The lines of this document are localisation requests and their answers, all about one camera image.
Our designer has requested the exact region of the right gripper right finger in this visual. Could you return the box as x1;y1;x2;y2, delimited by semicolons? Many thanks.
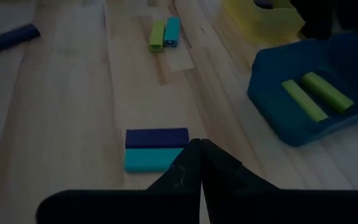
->
200;138;358;224

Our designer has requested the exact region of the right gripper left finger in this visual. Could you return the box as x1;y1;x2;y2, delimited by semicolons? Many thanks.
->
35;139;202;224

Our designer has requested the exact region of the teal rectangular block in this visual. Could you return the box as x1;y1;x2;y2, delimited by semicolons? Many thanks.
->
123;147;185;174
163;16;181;49

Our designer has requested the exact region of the purple rectangular block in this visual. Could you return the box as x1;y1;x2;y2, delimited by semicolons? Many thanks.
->
0;23;42;53
124;127;190;149

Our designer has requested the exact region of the green rectangular block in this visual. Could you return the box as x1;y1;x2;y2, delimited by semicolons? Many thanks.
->
300;72;355;114
280;79;329;123
148;20;167;53

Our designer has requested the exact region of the yellow translucent plastic bin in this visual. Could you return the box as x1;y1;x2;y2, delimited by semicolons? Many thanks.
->
222;0;306;44

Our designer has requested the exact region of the blue plastic bin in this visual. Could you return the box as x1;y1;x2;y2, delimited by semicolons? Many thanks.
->
246;30;358;147

